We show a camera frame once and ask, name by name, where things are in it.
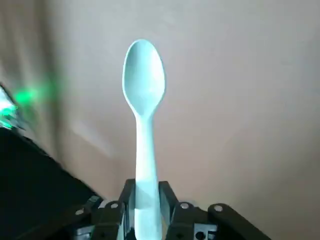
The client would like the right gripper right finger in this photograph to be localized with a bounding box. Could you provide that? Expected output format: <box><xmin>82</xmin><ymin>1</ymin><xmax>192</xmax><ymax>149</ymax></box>
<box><xmin>157</xmin><ymin>180</ymin><xmax>273</xmax><ymax>240</ymax></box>

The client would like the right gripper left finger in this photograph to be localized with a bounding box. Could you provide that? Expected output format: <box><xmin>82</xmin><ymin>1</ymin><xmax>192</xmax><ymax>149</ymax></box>
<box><xmin>62</xmin><ymin>178</ymin><xmax>138</xmax><ymax>240</ymax></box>

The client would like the pale green small spoon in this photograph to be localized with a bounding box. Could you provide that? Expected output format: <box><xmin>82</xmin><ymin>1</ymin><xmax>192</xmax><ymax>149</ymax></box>
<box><xmin>121</xmin><ymin>38</ymin><xmax>167</xmax><ymax>240</ymax></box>

